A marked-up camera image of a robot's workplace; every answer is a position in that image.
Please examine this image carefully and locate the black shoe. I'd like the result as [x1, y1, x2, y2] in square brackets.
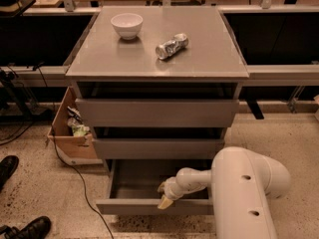
[0, 155, 19, 190]
[0, 216, 51, 239]

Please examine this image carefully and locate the black floor cable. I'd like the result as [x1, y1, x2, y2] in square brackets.
[33, 63, 116, 239]

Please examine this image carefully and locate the grey drawer cabinet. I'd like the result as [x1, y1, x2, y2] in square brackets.
[67, 6, 248, 160]

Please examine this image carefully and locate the cardboard box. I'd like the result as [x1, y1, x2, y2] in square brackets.
[48, 88, 98, 162]

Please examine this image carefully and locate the grey drawer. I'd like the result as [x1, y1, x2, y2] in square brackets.
[75, 82, 240, 128]
[93, 127, 225, 159]
[96, 159, 213, 215]

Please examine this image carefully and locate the grey middle drawer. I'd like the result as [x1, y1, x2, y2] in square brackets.
[93, 127, 225, 159]

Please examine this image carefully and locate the grey bottom drawer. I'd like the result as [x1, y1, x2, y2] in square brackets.
[96, 159, 213, 215]

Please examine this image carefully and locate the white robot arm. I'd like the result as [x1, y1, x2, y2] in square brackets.
[158, 146, 291, 239]

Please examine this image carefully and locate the lower black shoe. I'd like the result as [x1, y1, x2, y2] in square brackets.
[0, 216, 51, 239]

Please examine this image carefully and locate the crushed silver can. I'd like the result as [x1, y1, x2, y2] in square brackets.
[156, 33, 188, 60]

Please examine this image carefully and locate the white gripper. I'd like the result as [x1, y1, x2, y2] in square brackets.
[158, 167, 199, 210]

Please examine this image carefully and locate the grey top drawer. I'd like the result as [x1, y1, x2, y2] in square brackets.
[75, 82, 240, 128]

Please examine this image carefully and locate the upper black shoe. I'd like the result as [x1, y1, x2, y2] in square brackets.
[0, 155, 19, 190]

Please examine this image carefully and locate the white ceramic bowl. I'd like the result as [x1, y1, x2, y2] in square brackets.
[111, 13, 144, 40]

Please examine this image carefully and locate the crumpled trash in box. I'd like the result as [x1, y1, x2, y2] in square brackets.
[67, 107, 90, 136]

